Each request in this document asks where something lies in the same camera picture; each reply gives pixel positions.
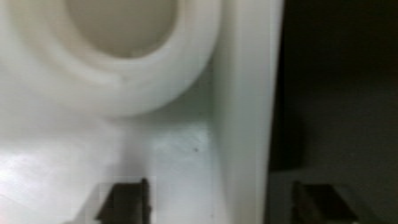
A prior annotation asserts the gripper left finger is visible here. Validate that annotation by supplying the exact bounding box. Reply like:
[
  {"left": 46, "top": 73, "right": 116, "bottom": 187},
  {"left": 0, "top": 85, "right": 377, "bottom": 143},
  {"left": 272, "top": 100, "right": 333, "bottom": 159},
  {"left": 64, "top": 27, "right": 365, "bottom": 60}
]
[{"left": 96, "top": 179, "right": 151, "bottom": 224}]

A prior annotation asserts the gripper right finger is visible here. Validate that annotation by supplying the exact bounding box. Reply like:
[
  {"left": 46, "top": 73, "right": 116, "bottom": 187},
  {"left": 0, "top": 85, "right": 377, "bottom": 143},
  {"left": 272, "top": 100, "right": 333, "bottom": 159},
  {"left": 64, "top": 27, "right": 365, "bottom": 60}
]
[{"left": 293, "top": 182, "right": 359, "bottom": 224}]

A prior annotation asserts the white square tabletop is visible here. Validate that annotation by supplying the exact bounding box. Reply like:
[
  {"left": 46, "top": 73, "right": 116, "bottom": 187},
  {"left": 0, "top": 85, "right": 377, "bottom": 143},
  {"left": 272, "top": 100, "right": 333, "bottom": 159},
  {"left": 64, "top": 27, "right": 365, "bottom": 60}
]
[{"left": 0, "top": 0, "right": 286, "bottom": 224}]

